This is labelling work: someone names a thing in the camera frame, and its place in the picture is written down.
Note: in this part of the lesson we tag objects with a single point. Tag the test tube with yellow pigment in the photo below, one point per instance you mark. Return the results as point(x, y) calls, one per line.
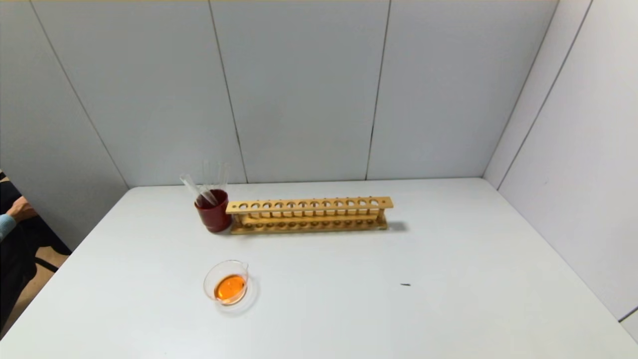
point(215, 177)

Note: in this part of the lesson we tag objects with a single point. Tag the clear glass beaker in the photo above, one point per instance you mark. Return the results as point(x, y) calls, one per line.
point(229, 289)

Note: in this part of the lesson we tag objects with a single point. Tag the black chair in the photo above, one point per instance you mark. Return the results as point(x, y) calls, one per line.
point(20, 259)

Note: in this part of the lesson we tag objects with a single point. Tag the wooden test tube rack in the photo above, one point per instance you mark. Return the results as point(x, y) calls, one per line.
point(319, 203)

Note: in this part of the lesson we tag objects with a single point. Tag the person's bare hand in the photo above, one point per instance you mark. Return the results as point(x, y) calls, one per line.
point(22, 209)

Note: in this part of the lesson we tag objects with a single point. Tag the light blue sleeved forearm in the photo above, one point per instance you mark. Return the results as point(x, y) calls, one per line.
point(6, 227)

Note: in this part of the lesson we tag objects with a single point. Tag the empty clear test tube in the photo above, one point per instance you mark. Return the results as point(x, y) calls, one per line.
point(206, 174)
point(225, 177)

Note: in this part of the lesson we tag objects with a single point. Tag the dark red cup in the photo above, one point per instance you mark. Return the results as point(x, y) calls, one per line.
point(214, 217)

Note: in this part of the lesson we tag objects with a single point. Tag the test tube with red pigment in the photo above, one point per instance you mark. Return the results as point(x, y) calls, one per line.
point(197, 189)

